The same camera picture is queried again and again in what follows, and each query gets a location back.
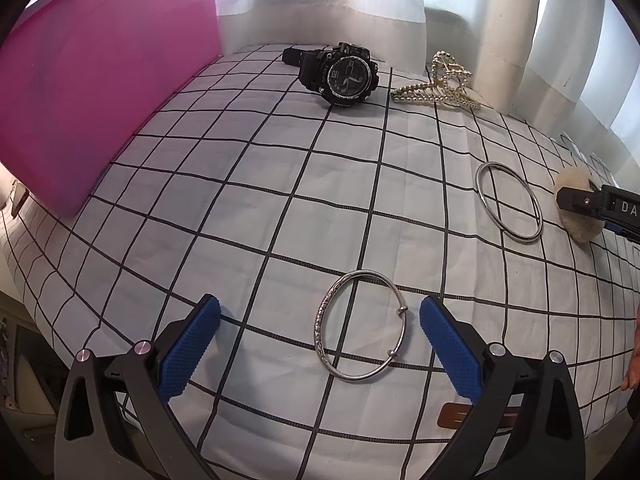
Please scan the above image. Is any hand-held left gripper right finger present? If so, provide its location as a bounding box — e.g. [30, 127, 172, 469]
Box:
[419, 296, 587, 480]

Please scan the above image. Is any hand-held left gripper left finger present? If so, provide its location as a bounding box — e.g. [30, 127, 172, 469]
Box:
[54, 294, 223, 480]

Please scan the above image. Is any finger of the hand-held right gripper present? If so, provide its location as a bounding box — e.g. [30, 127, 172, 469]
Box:
[556, 186, 608, 217]

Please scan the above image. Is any beige fluffy round pad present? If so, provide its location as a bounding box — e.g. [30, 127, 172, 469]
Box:
[554, 167, 608, 244]

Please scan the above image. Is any plain silver bangle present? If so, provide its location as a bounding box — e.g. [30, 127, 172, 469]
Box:
[475, 161, 543, 244]

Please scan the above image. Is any silver beaded bangle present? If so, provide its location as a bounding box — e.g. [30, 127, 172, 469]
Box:
[314, 270, 411, 382]

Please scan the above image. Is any pink plastic tub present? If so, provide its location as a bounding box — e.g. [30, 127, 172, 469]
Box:
[0, 0, 223, 218]

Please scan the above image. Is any person's right forearm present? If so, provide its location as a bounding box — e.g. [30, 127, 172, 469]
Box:
[620, 305, 640, 391]

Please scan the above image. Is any brown leather cloth label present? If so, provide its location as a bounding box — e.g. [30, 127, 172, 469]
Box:
[439, 402, 518, 430]

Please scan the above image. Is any white black-checked cloth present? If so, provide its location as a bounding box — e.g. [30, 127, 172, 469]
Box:
[0, 42, 640, 480]

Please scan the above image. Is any gold rhinestone hair claw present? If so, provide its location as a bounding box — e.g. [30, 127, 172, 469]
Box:
[390, 51, 482, 110]

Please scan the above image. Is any black wrist watch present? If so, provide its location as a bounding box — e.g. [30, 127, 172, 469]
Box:
[282, 42, 380, 108]

